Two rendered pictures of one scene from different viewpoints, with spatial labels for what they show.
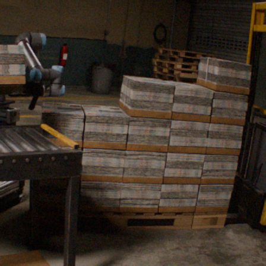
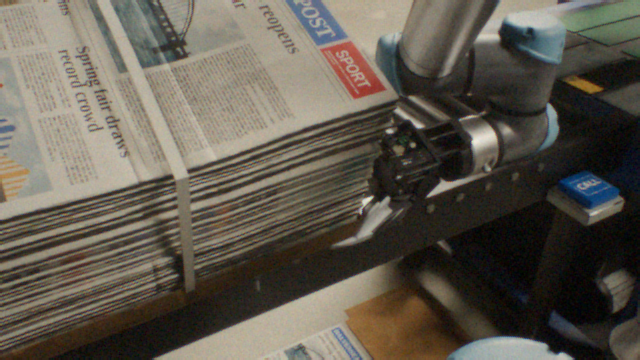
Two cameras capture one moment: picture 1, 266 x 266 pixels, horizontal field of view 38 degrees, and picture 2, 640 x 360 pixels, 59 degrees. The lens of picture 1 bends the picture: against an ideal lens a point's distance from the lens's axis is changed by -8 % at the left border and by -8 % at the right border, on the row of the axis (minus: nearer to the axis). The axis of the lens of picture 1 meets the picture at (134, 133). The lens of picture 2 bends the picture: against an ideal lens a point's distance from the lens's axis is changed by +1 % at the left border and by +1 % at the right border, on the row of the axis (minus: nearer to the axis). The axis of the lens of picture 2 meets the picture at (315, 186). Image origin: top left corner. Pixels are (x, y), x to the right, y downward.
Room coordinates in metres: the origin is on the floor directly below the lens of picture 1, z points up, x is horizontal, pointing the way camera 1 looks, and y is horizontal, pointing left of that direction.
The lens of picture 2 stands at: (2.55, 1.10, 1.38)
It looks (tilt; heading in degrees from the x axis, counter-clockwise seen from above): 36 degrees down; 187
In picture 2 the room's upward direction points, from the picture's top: straight up
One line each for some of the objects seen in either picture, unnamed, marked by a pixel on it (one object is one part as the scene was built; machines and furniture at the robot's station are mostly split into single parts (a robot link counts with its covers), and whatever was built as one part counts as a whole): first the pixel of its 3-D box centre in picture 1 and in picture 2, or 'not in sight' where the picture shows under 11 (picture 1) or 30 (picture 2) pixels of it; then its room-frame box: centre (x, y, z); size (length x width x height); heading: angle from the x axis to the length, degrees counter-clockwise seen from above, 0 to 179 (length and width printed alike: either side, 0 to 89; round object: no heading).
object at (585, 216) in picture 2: not in sight; (584, 199); (1.60, 1.51, 0.69); 0.10 x 0.10 x 0.03; 37
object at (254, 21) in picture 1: (247, 100); not in sight; (3.43, -0.96, 0.97); 0.09 x 0.09 x 1.75; 14
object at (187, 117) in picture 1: (183, 112); not in sight; (2.94, -0.33, 0.86); 0.38 x 0.29 x 0.04; 14
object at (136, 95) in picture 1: (145, 97); not in sight; (2.87, -0.05, 0.95); 0.38 x 0.29 x 0.23; 14
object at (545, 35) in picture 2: not in sight; (511, 63); (1.87, 1.26, 1.09); 0.11 x 0.08 x 0.11; 98
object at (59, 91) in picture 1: (55, 90); not in sight; (2.44, 0.51, 0.98); 0.11 x 0.08 x 0.09; 127
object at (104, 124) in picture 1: (117, 168); not in sight; (2.83, 0.09, 0.42); 1.17 x 0.39 x 0.83; 104
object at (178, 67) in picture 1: (183, 77); not in sight; (9.60, -0.99, 0.65); 1.33 x 0.94 x 1.30; 131
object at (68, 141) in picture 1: (58, 135); not in sight; (2.01, 0.39, 0.81); 0.43 x 0.03 x 0.02; 37
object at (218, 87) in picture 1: (214, 145); not in sight; (3.01, -0.62, 0.63); 0.38 x 0.29 x 0.97; 14
